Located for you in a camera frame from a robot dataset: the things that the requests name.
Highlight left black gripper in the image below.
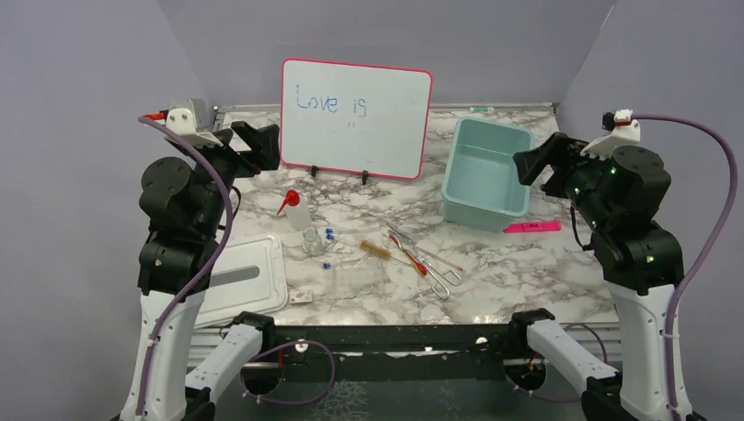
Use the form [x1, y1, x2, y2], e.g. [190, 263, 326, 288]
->
[180, 120, 280, 235]

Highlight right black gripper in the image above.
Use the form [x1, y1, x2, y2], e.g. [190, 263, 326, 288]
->
[513, 129, 613, 229]

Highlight red capped squeeze bottle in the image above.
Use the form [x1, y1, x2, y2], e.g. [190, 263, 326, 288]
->
[276, 189, 311, 231]

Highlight small clear glass flask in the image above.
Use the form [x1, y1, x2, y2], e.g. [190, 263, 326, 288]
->
[302, 226, 324, 256]

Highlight metal crucible tongs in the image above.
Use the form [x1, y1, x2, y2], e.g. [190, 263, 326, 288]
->
[389, 229, 462, 301]

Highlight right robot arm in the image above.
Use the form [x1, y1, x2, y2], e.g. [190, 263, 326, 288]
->
[505, 132, 698, 420]

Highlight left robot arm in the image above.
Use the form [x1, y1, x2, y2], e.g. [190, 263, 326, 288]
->
[119, 116, 280, 420]

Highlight teal plastic bin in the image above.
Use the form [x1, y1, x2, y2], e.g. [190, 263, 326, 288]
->
[441, 117, 534, 232]

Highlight pink highlighter marker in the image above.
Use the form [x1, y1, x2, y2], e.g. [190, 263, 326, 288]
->
[504, 219, 562, 234]

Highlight pink framed whiteboard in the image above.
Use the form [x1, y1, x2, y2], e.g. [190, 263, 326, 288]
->
[280, 58, 433, 180]

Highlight blue capped test tube upper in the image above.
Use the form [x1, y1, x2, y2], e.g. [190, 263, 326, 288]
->
[325, 228, 361, 236]

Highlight blue capped test tube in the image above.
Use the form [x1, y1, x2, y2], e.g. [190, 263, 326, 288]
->
[325, 233, 361, 246]
[325, 228, 361, 236]
[322, 259, 361, 270]

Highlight blue capped test tube middle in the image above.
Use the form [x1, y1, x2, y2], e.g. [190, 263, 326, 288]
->
[325, 233, 361, 246]

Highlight white plastic container lid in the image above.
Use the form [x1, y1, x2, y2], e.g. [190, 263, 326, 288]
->
[195, 233, 289, 329]

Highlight blue capped test tube lower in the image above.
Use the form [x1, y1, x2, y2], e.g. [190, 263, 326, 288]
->
[322, 259, 361, 270]

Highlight small white label card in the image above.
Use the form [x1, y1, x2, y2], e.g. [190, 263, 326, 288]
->
[289, 290, 313, 304]

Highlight clear plastic test tube rack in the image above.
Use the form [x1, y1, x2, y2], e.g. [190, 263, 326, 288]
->
[330, 265, 384, 299]

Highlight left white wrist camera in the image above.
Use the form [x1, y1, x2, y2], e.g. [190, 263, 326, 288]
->
[165, 98, 220, 148]

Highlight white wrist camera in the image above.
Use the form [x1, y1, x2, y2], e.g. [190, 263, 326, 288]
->
[580, 109, 640, 161]
[165, 98, 220, 148]

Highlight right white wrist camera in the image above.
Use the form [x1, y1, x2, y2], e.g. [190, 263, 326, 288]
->
[580, 109, 640, 161]

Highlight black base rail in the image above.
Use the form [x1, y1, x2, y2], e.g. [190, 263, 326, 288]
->
[240, 325, 547, 390]

